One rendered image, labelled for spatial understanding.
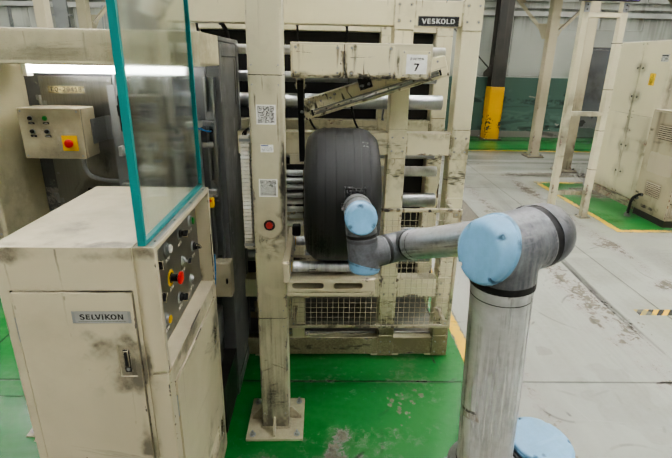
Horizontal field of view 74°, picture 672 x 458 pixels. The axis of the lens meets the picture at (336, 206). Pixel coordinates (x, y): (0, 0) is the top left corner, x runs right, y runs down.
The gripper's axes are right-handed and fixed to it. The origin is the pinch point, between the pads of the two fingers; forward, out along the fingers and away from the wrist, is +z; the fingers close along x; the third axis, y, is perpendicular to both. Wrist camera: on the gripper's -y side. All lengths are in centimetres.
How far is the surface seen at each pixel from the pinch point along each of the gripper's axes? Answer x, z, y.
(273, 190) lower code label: 30.6, 19.9, 0.5
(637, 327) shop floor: -207, 120, -109
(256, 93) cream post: 36, 16, 38
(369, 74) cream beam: -9, 41, 48
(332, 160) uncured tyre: 7.3, 6.5, 14.2
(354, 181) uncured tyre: -0.7, 2.7, 7.0
